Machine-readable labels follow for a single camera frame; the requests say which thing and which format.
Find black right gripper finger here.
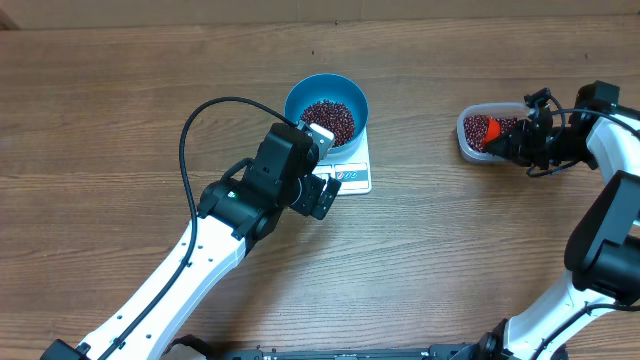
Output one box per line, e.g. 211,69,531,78
485,128,518,149
485,143,518,162

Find red measuring scoop blue handle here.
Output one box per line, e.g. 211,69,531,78
481,117,501,150

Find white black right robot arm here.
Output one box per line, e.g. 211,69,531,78
451,81,639,359

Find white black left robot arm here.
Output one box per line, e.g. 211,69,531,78
42,124,341,360

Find white digital kitchen scale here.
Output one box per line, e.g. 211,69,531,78
313,127,373,196

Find teal plastic bowl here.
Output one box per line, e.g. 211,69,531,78
284,73,369,158

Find clear plastic food container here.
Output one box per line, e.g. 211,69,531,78
456,102,529,164

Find red adzuki beans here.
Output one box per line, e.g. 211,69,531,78
463,115,519,153

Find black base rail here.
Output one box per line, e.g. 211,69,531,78
162,333,569,360

